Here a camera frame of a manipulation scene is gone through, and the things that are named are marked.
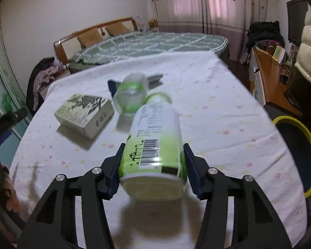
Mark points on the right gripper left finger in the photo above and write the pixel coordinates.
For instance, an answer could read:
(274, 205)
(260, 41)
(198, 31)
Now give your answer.
(53, 222)

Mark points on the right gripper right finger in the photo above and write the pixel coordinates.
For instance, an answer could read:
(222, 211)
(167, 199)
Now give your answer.
(256, 223)

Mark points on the green labelled plastic bottle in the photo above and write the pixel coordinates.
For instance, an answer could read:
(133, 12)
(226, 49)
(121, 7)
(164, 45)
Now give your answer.
(152, 166)

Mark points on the clear green plastic cup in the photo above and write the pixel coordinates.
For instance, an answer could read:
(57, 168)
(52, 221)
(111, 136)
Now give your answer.
(127, 103)

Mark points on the yellow rimmed black trash bin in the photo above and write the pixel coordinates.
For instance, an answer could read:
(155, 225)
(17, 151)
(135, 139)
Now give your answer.
(298, 139)

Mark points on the glass sliding wardrobe door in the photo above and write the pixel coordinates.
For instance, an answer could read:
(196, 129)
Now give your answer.
(11, 99)

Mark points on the white bedside nightstand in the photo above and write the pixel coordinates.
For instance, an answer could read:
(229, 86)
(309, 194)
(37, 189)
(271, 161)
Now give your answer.
(43, 90)

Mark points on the pile of clothes on nightstand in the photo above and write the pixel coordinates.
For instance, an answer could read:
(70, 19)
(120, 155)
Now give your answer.
(43, 74)

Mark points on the green patterned cardboard box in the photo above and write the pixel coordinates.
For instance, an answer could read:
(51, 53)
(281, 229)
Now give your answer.
(85, 114)

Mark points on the white dotted table cloth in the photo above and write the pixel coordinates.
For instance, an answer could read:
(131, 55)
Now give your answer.
(219, 119)

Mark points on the wooden bed headboard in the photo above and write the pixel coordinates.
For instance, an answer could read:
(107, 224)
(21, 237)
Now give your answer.
(66, 47)

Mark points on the left brown pillow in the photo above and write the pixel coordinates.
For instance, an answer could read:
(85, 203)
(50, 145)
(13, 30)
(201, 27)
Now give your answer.
(89, 38)

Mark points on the brown pillow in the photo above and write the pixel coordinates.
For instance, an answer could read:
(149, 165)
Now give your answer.
(89, 38)
(117, 29)

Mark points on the orange wooden desk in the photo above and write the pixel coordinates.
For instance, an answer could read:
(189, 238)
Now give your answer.
(273, 87)

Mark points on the right brown pillow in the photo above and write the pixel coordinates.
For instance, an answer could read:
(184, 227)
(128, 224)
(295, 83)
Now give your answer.
(117, 29)

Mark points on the bed with green plaid quilt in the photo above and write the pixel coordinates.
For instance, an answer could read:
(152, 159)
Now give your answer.
(136, 44)

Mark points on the yellow tissue box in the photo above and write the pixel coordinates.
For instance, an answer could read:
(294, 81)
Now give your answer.
(153, 23)

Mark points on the dark clothes pile by curtain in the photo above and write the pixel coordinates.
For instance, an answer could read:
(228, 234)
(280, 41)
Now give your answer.
(264, 30)

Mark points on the pink white curtain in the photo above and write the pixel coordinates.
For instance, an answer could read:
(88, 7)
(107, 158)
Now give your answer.
(228, 18)

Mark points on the black television screen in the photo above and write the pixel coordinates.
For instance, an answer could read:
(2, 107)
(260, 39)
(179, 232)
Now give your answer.
(296, 20)

